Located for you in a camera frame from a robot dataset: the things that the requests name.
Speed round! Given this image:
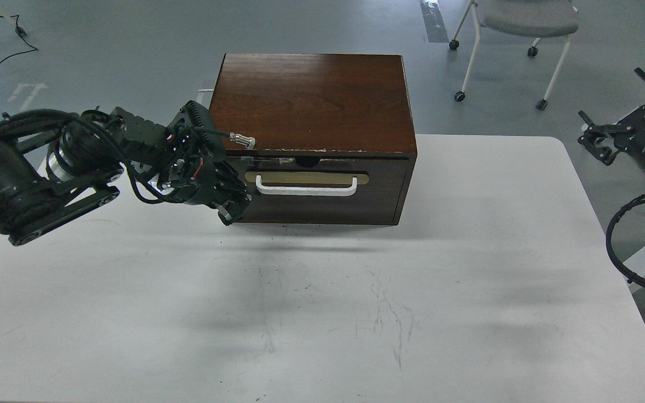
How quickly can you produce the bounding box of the dark wooden cabinet box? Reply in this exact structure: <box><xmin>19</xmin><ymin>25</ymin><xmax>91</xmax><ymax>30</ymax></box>
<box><xmin>209</xmin><ymin>53</ymin><xmax>418</xmax><ymax>194</ymax></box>

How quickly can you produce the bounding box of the grey white office chair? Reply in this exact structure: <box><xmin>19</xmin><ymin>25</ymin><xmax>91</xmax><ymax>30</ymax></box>
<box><xmin>448</xmin><ymin>1</ymin><xmax>580</xmax><ymax>111</ymax></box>

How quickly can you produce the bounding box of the wooden drawer with white handle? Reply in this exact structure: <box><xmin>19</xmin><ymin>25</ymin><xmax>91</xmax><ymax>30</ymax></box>
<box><xmin>228</xmin><ymin>156</ymin><xmax>414</xmax><ymax>226</ymax></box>

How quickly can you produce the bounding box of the black floor cable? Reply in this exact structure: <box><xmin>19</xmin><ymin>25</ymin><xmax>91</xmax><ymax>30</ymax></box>
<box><xmin>0</xmin><ymin>0</ymin><xmax>39</xmax><ymax>104</ymax></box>

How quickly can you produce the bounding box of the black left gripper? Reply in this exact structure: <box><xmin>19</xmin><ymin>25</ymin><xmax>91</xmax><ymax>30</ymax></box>
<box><xmin>110</xmin><ymin>100</ymin><xmax>253</xmax><ymax>226</ymax></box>

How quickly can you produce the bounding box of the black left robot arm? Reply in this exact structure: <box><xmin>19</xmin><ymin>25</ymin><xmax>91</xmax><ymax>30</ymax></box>
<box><xmin>0</xmin><ymin>100</ymin><xmax>256</xmax><ymax>246</ymax></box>

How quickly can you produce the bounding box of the grey floor tape strip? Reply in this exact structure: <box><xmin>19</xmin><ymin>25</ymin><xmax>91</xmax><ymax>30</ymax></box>
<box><xmin>419</xmin><ymin>1</ymin><xmax>450</xmax><ymax>44</ymax></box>

